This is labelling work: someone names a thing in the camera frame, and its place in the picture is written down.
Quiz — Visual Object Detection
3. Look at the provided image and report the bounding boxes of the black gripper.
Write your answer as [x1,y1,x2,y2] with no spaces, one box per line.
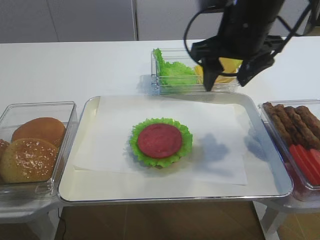
[190,0,284,92]

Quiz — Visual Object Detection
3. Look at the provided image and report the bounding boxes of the red tomato slice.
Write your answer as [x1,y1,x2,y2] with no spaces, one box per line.
[137,123,183,159]

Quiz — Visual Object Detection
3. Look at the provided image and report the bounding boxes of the yellow cheese slices stack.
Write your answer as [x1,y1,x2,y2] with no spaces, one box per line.
[194,57,242,84]

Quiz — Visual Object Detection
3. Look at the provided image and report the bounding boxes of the clear lettuce and cheese container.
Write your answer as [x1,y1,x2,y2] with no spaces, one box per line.
[150,47,241,96]

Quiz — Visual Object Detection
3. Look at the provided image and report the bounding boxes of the green lettuce leaf in container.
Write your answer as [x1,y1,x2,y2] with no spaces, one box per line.
[152,48,197,86]

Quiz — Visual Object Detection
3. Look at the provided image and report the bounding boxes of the green lettuce leaf on tray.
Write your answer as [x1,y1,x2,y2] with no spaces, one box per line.
[129,118,193,168]

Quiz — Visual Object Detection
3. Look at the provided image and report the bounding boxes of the silver metal tray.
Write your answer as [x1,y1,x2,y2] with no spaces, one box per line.
[58,93,293,204]

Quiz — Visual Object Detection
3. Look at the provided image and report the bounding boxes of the clear meat and tomato container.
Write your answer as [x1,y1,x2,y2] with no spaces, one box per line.
[259,99,320,201]

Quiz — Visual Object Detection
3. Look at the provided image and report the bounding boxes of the white paper sheet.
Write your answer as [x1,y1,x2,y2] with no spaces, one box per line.
[74,96,247,185]

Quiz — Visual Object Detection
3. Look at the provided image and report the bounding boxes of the brown meat patties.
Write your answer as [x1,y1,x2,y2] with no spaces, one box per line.
[262,102,320,150]

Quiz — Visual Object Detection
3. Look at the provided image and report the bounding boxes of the red tomato slices stack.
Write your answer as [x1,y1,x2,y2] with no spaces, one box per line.
[289,144,320,187]

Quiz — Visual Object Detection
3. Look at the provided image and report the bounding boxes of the plain brown bun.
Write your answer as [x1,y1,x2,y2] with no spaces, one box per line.
[11,117,66,148]

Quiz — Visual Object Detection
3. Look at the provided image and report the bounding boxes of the clear bun container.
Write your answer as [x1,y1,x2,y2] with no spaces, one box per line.
[0,101,78,201]

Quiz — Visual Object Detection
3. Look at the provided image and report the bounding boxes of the sesame bun front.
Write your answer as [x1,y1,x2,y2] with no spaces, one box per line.
[0,138,59,184]

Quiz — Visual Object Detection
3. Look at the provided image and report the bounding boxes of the sesame bun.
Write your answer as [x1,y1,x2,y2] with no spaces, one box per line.
[0,139,10,156]
[0,138,59,184]

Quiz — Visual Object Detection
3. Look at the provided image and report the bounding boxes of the sesame bun left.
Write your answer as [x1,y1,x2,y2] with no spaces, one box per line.
[0,139,10,156]

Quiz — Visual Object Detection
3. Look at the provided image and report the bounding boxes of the black cable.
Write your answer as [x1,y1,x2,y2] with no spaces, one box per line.
[184,0,318,66]

